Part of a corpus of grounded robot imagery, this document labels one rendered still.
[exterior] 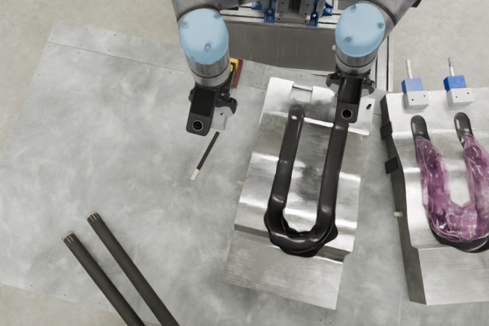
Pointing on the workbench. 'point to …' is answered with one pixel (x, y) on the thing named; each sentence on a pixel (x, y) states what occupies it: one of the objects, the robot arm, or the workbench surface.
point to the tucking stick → (205, 156)
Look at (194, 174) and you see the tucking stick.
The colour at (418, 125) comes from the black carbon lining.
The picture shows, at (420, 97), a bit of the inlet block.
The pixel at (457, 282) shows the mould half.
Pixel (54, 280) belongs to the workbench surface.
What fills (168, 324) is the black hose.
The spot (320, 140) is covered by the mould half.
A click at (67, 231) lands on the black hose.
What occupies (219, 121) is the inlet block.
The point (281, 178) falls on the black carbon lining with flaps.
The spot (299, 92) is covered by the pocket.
